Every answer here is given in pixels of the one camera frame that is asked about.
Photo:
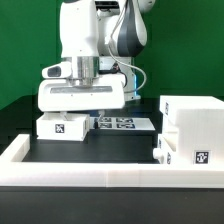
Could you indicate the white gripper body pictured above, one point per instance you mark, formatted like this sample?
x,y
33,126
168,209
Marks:
x,y
57,95

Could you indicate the white drawer tray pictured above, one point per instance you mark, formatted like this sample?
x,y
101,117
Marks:
x,y
51,126
163,152

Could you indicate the white front drawer tray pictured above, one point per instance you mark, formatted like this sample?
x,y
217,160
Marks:
x,y
163,152

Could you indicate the white drawer cabinet box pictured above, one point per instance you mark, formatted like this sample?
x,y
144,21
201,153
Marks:
x,y
193,126

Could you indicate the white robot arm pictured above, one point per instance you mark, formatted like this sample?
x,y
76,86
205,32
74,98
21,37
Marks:
x,y
97,38

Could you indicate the marker tag sheet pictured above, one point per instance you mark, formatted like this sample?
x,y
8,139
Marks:
x,y
126,123

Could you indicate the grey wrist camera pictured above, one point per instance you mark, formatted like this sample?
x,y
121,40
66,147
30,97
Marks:
x,y
57,71

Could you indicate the white U-shaped border frame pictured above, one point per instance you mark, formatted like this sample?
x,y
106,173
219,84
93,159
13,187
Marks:
x,y
15,171

